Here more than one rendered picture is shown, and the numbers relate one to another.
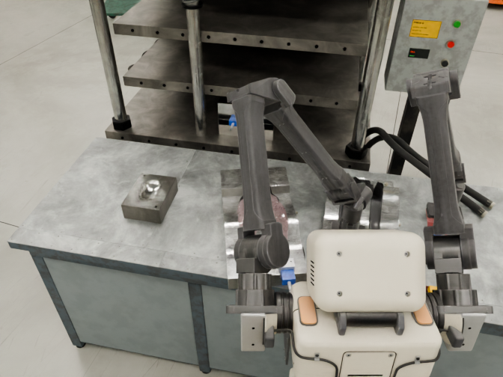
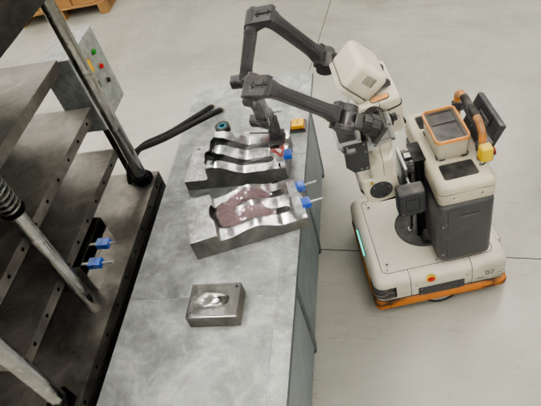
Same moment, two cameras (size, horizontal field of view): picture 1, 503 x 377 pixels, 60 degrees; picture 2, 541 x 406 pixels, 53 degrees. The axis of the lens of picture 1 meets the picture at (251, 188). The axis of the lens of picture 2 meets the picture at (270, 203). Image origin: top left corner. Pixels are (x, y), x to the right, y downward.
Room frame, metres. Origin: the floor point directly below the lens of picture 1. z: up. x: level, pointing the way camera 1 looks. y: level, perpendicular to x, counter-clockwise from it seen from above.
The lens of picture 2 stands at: (0.81, 1.59, 2.52)
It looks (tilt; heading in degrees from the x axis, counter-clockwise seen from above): 45 degrees down; 278
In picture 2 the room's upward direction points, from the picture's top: 18 degrees counter-clockwise
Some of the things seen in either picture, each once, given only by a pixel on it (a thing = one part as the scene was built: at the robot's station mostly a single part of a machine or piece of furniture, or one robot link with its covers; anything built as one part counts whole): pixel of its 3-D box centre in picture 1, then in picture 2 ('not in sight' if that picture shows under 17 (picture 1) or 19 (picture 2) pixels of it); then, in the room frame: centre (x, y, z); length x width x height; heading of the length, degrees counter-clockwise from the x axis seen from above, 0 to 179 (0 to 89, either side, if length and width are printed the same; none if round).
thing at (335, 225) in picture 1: (349, 226); (275, 133); (0.95, -0.30, 1.04); 0.10 x 0.07 x 0.07; 79
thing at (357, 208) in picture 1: (352, 209); (270, 122); (0.96, -0.30, 1.10); 0.07 x 0.06 x 0.07; 150
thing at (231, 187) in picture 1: (259, 221); (245, 213); (1.15, -0.03, 0.85); 0.50 x 0.26 x 0.11; 6
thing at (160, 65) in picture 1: (251, 60); (2, 247); (2.19, 0.01, 1.01); 1.10 x 0.74 x 0.05; 79
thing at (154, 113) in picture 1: (249, 108); (43, 281); (2.14, 0.02, 0.75); 1.30 x 0.84 x 0.06; 79
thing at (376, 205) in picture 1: (359, 209); (237, 151); (1.15, -0.39, 0.92); 0.35 x 0.16 x 0.09; 169
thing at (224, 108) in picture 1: (255, 97); (49, 256); (2.05, -0.02, 0.87); 0.50 x 0.27 x 0.17; 169
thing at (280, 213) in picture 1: (262, 213); (243, 205); (1.14, -0.04, 0.90); 0.26 x 0.18 x 0.08; 6
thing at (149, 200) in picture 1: (150, 197); (216, 304); (1.30, 0.40, 0.83); 0.20 x 0.15 x 0.07; 169
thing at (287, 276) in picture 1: (288, 279); (302, 185); (0.88, -0.12, 0.85); 0.13 x 0.05 x 0.05; 6
